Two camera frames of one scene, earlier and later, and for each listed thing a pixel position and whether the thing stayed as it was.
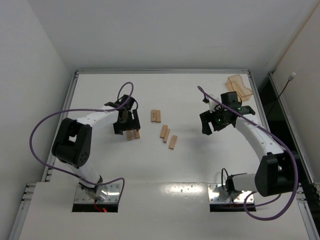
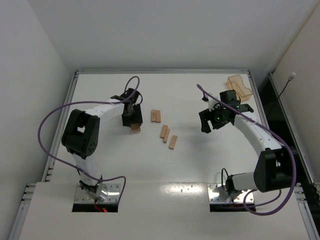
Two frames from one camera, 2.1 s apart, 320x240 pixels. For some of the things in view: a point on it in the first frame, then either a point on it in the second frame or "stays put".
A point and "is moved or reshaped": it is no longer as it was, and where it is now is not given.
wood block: (164, 131) stays put
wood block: (173, 142) stays put
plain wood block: (129, 135) is moved or reshaped
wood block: (158, 116) stays put
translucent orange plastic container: (234, 84) stays put
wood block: (137, 134) is moved or reshaped
